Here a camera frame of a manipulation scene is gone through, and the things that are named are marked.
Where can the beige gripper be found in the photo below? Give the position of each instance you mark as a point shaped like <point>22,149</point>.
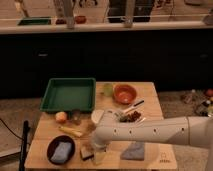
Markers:
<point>99,155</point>

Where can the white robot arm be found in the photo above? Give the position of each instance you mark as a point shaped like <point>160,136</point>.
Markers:
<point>191,131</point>

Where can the green plastic tray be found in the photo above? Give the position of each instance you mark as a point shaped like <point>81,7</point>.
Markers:
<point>67,94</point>

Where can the background green tray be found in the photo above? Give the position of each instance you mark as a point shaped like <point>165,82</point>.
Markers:
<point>34,21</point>

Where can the yellow stick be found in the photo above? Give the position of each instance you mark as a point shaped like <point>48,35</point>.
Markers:
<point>70,131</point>

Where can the blue sponge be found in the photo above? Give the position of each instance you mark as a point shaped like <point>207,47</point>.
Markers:
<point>61,152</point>

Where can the grey blue cloth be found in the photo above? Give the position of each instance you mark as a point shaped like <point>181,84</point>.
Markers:
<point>135,151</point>

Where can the black bowl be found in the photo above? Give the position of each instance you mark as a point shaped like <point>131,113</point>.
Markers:
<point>55,142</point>

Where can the white round cup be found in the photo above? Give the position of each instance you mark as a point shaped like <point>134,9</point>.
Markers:
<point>96,116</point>

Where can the small metal cup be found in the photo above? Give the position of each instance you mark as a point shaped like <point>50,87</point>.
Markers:
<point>76,116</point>

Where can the brown red clutter piece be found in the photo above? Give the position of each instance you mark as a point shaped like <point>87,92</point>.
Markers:
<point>131,117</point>

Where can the small orange fruit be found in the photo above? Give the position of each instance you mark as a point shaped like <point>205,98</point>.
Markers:
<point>61,117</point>

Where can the orange bowl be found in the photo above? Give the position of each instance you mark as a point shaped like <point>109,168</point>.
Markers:
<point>124,93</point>

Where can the light green cup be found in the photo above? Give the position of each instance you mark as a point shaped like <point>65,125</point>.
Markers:
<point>107,89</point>

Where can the background red bowl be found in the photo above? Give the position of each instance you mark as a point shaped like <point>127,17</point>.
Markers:
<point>80,19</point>

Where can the black chair frame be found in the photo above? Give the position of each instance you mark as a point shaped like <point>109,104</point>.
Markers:
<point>24,142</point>

